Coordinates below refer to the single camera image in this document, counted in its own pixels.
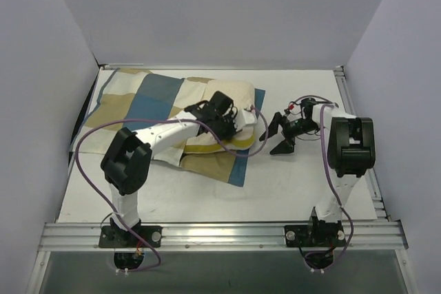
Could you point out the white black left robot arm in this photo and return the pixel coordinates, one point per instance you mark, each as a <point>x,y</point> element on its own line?
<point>126,163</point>

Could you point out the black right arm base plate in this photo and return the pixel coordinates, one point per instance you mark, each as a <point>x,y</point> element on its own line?
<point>318,234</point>

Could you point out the cream pillow with yellow edge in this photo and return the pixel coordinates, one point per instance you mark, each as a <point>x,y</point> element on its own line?
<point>243,95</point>

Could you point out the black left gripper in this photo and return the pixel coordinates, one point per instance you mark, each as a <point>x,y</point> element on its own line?
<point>223,126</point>

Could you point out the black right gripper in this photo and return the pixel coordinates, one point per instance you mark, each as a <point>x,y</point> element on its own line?
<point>284,129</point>

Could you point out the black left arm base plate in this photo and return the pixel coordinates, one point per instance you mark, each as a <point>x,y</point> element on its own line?
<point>129,235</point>

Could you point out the aluminium front frame rail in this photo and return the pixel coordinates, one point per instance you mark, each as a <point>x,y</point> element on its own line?
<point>269,236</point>

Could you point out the aluminium frame rail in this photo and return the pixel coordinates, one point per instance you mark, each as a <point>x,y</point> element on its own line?
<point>269,236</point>
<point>275,66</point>

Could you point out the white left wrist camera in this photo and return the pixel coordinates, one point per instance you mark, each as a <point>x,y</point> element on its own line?
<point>248,117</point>

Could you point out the aluminium back frame rail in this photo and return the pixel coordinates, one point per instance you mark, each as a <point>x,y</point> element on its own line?
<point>275,66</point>

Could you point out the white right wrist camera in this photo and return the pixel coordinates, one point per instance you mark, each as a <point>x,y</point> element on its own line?
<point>303,107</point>

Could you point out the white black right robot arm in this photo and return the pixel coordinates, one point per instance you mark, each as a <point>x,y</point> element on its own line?
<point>347,143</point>

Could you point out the blue tan white checked pillowcase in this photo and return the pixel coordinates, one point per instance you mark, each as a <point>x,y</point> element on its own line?
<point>133,99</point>

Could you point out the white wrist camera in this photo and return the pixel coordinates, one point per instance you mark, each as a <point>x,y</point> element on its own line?
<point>303,107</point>
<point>248,117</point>

